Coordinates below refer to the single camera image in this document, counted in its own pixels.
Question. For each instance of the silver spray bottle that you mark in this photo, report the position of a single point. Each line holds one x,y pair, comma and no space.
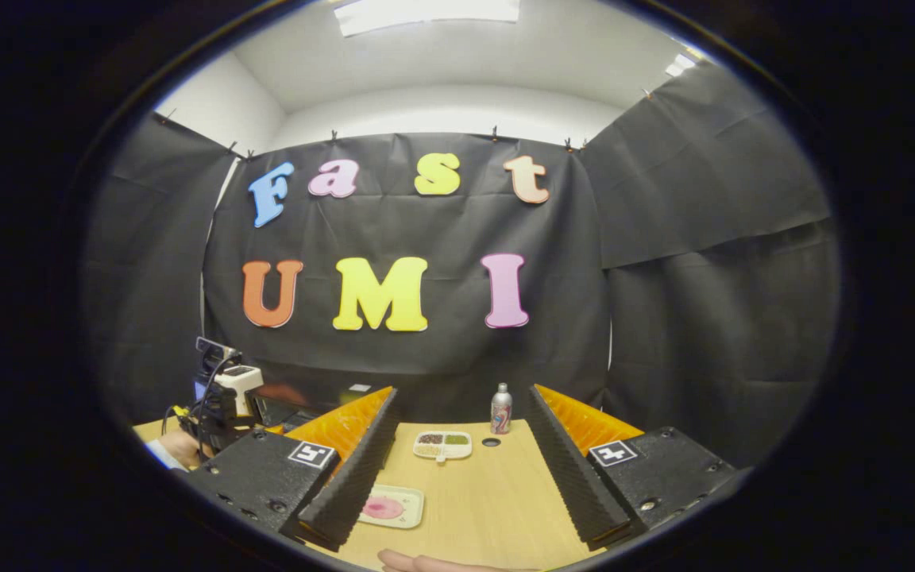
501,413

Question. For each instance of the cream plate with pink food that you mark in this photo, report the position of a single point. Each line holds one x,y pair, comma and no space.
390,507

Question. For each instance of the black backdrop cloth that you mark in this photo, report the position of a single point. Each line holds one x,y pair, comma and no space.
442,357

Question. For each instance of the large ceiling light panel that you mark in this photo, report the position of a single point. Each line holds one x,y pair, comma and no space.
426,12

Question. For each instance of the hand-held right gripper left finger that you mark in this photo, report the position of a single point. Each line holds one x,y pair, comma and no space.
358,477

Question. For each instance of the white divided snack dish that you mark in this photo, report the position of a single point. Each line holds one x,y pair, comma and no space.
442,445

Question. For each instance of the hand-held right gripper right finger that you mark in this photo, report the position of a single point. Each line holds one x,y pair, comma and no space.
569,477

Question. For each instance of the small ceiling light panel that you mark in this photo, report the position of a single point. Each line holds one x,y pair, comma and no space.
680,65

